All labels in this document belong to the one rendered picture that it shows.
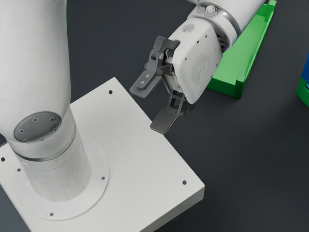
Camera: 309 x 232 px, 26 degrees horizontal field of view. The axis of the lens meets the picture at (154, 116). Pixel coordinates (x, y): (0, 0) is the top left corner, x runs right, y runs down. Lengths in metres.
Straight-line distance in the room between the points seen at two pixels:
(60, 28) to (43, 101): 0.11
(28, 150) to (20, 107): 0.20
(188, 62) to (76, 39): 0.98
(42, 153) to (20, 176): 0.23
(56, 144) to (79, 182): 0.17
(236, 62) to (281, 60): 0.13
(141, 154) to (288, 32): 0.78
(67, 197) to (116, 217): 0.10
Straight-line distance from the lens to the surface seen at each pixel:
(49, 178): 1.21
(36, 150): 1.12
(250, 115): 1.79
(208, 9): 1.03
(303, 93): 1.82
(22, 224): 1.36
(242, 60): 1.89
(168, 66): 0.97
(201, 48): 1.01
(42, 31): 0.89
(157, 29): 1.94
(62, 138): 1.12
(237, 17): 1.05
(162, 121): 1.03
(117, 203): 1.30
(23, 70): 0.91
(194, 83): 1.02
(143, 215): 1.28
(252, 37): 1.94
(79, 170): 1.24
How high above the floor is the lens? 1.51
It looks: 58 degrees down
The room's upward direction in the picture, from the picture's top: straight up
